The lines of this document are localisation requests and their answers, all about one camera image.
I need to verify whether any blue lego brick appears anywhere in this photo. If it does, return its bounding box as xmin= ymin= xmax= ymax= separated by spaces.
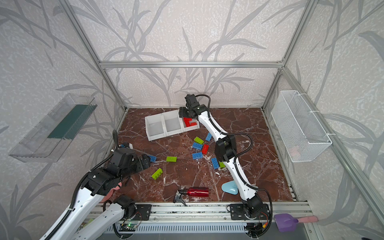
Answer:
xmin=211 ymin=158 xmax=220 ymax=170
xmin=150 ymin=156 xmax=157 ymax=163
xmin=192 ymin=143 xmax=203 ymax=151
xmin=192 ymin=152 xmax=204 ymax=160
xmin=205 ymin=133 xmax=212 ymax=142

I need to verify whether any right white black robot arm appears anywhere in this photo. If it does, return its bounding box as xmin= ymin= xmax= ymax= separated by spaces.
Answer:
xmin=179 ymin=94 xmax=272 ymax=220

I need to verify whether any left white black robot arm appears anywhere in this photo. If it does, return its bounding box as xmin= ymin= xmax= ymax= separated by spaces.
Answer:
xmin=41 ymin=130 xmax=151 ymax=240

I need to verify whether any white three-compartment bin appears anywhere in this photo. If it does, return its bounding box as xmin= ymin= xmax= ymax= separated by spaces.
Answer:
xmin=145 ymin=110 xmax=200 ymax=141

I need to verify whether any left green-lit circuit board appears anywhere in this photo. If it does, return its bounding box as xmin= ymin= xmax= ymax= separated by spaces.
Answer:
xmin=119 ymin=222 xmax=141 ymax=232

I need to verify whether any light blue toy shovel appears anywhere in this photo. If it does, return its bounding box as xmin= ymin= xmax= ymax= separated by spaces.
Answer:
xmin=221 ymin=181 xmax=239 ymax=195

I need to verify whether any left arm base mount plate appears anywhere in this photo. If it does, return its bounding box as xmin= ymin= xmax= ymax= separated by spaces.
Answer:
xmin=126 ymin=204 xmax=152 ymax=221

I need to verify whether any clear plastic wall shelf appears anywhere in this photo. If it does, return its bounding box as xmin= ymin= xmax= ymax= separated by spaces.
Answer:
xmin=9 ymin=94 xmax=97 ymax=163

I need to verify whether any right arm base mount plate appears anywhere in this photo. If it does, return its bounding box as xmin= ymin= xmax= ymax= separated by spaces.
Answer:
xmin=227 ymin=204 xmax=271 ymax=221

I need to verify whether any white wire mesh basket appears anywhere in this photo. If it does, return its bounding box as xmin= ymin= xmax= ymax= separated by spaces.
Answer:
xmin=271 ymin=90 xmax=333 ymax=163

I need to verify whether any aluminium front rail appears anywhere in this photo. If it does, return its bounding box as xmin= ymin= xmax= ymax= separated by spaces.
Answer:
xmin=80 ymin=201 xmax=314 ymax=224

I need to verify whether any purple toy shovel pink handle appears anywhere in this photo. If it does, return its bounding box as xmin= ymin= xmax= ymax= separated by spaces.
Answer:
xmin=275 ymin=214 xmax=318 ymax=233

